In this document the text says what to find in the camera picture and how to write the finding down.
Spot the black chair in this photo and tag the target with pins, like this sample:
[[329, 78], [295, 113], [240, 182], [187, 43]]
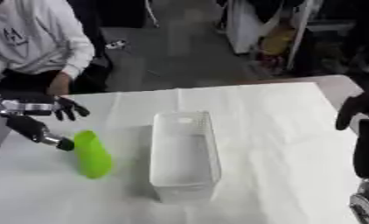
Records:
[[93, 73]]

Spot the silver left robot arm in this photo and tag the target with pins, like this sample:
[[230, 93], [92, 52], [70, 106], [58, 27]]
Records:
[[1, 106]]

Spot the white bag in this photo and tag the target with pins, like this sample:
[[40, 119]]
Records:
[[243, 26]]

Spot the white board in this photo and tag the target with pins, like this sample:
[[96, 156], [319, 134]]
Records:
[[301, 32]]

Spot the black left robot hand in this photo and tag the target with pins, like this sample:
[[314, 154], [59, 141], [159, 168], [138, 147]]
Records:
[[28, 127]]

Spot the black and silver right robot arm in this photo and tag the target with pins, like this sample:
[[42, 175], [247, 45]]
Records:
[[368, 163]]

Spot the person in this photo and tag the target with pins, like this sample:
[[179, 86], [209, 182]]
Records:
[[34, 38]]

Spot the yellow bag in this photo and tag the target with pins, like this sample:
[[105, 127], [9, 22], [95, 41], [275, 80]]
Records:
[[278, 40]]

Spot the white plastic basket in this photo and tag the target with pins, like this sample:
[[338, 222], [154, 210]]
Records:
[[185, 163]]

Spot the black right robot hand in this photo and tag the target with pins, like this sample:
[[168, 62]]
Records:
[[357, 106]]

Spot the green plastic cup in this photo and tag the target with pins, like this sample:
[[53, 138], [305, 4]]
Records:
[[93, 154]]

